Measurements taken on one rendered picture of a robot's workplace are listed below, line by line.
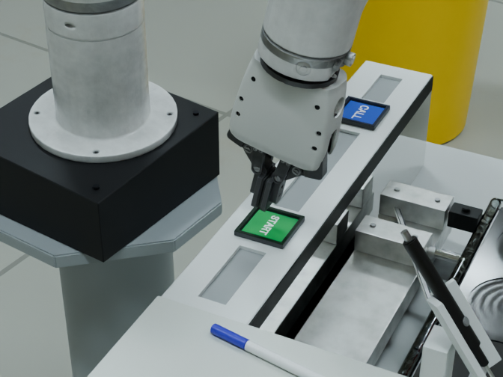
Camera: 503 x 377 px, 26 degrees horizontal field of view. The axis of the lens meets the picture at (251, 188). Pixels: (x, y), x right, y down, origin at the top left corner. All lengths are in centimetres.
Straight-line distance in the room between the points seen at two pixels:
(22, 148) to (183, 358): 49
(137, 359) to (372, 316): 29
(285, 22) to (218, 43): 269
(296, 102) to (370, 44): 194
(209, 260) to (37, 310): 149
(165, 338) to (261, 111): 23
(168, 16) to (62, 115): 249
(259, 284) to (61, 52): 41
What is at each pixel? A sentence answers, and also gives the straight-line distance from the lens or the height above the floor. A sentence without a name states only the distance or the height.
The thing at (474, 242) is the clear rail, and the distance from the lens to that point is 124.
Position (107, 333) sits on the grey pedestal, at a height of 62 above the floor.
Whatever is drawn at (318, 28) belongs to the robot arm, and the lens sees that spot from 95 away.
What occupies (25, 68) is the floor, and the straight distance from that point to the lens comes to 357.
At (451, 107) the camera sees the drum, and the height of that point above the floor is 12.
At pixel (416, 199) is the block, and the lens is 129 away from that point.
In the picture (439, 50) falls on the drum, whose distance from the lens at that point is 294.
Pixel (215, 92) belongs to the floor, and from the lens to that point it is 336.
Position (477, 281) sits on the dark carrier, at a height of 90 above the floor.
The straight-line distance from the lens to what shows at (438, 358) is 88.
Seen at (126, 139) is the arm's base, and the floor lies 92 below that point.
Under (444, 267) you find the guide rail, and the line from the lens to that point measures 130.
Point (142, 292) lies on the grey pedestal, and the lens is 149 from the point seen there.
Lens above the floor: 163
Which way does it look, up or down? 34 degrees down
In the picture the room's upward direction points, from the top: straight up
